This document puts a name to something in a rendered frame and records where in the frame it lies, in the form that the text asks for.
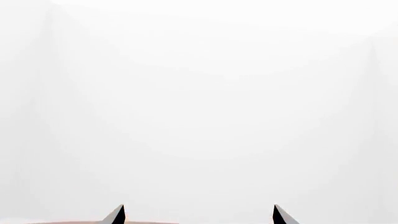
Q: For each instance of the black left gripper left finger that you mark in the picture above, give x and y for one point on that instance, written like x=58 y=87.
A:
x=117 y=217

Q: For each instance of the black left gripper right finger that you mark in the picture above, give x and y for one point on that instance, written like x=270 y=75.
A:
x=281 y=217

